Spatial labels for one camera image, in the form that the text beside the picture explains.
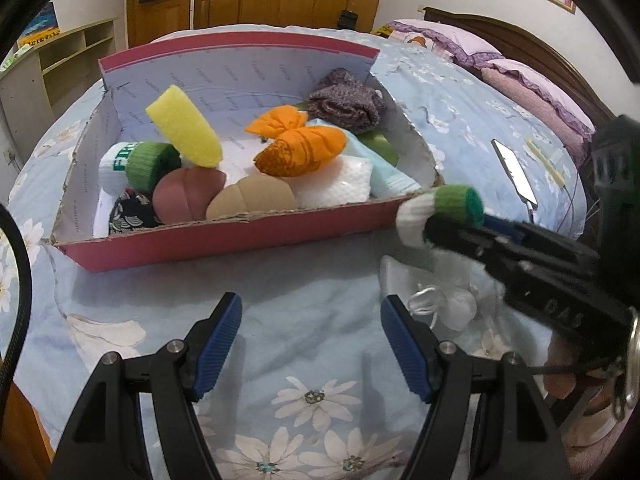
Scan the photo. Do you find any brown knit sock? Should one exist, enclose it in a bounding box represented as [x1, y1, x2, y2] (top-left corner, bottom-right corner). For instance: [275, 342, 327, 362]
[307, 68, 386, 134]

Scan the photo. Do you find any black cable right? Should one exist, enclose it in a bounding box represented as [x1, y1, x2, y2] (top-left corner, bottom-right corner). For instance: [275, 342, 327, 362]
[529, 353, 632, 376]

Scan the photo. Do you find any grey shelf desk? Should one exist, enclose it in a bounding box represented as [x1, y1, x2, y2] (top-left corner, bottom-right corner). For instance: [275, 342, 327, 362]
[1, 20, 115, 160]

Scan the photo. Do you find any black cable left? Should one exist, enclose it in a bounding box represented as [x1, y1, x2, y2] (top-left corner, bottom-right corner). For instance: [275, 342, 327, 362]
[0, 202, 35, 406]

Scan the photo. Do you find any pink ruffled pillow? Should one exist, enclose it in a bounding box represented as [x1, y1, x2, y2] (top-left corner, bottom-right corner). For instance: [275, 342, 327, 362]
[478, 58, 596, 167]
[372, 18, 504, 68]

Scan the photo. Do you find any black bag on floor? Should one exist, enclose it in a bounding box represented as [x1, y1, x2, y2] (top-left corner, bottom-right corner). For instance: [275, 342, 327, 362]
[336, 10, 359, 30]

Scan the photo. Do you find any red cardboard box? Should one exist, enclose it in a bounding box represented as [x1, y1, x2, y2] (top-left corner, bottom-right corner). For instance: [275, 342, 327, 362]
[51, 25, 438, 272]

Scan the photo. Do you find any white towel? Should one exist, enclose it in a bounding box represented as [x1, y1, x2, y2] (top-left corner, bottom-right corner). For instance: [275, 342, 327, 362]
[219, 136, 374, 209]

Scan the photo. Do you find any yellow sponge block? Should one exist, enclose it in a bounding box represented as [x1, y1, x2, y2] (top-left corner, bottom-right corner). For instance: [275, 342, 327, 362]
[145, 84, 224, 168]

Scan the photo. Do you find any pink round plush bun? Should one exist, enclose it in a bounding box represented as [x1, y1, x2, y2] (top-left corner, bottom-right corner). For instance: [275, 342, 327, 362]
[152, 167, 227, 224]

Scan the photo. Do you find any smartphone on bed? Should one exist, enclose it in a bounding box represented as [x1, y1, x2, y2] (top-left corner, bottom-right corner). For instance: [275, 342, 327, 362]
[491, 139, 538, 210]

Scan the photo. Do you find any light blue cloth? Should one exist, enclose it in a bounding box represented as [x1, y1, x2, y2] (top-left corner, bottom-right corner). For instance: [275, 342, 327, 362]
[338, 128, 422, 198]

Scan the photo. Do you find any pink ruffled pillow near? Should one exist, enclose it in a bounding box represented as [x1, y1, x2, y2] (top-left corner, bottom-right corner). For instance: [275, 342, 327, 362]
[478, 58, 596, 167]

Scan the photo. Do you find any blue picture book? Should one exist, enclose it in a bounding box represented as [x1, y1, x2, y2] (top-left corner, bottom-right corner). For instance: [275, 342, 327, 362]
[17, 1, 60, 48]

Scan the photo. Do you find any dark wooden headboard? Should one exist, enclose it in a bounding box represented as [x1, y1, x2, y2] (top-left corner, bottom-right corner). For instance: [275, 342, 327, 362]
[421, 6, 615, 127]

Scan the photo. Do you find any black cable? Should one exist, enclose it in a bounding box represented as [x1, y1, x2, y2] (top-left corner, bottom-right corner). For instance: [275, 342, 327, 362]
[529, 353, 632, 376]
[0, 202, 35, 406]

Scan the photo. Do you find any orange knit cloth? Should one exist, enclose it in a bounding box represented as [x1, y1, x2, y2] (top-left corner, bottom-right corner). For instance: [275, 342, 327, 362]
[245, 105, 347, 178]

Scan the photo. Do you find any pink ruffled pillow far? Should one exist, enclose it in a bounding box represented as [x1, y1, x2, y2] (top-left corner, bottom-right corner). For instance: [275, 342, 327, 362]
[372, 18, 504, 68]

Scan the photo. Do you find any green white sock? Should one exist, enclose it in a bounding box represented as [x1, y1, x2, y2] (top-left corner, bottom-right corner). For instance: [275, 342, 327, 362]
[395, 184, 484, 248]
[98, 141, 182, 196]

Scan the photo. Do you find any tan round plush bun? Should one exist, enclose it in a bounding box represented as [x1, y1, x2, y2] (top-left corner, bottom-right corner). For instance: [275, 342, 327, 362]
[205, 174, 297, 220]

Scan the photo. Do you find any green ribbon bow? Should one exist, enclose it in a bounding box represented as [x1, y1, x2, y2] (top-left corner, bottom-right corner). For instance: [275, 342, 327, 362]
[282, 107, 398, 165]

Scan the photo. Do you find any black white patterned pouch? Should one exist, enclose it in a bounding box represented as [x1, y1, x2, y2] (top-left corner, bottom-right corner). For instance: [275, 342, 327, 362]
[108, 188, 162, 235]

